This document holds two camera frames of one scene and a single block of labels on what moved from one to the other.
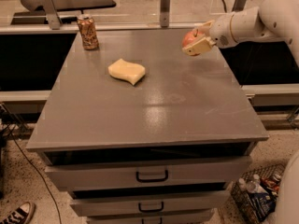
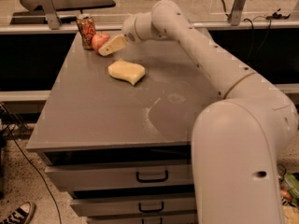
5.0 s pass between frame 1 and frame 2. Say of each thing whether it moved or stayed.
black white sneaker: stayed
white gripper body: moved
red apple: moved
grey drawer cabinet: stayed
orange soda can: stayed
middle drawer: stayed
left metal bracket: stayed
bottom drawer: stayed
